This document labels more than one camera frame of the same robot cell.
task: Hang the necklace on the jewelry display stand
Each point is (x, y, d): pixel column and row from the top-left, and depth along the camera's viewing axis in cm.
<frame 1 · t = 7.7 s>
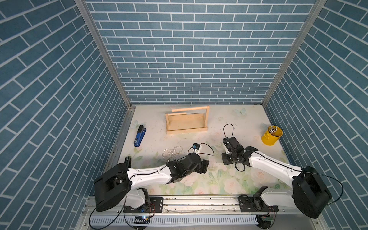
left hand: (207, 163, 80), fingers open
right hand: (225, 159, 87), fingers closed
wooden jewelry display stand: (187, 122, 114), on the table
yellow cup with pens: (270, 137, 93), point 10 cm above the table
blue stapler: (141, 131, 103), point 3 cm above the table

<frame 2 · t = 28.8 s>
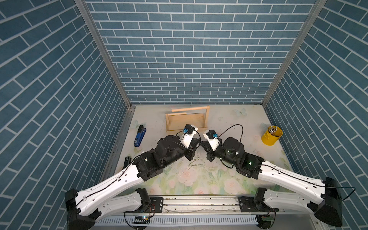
left hand: (203, 141, 63), fingers closed
right hand: (201, 143, 70), fingers closed
thin silver chain necklace: (193, 165, 90), on the table
the other named things where they were.

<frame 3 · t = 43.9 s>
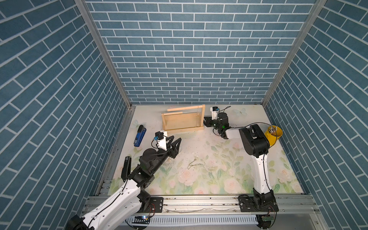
left hand: (181, 139, 73), fingers open
right hand: (204, 118, 105), fingers open
the named things where they were.

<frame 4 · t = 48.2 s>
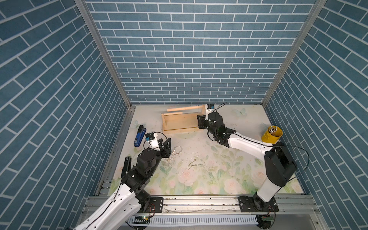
left hand: (171, 140, 74), fingers open
right hand: (200, 116, 87), fingers open
the named things where they were.

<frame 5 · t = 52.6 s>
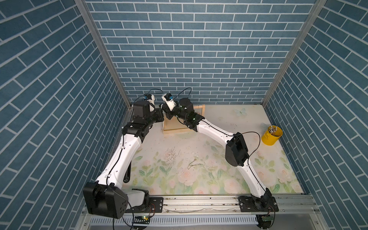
left hand: (166, 110, 77), fingers closed
right hand: (162, 104, 83), fingers closed
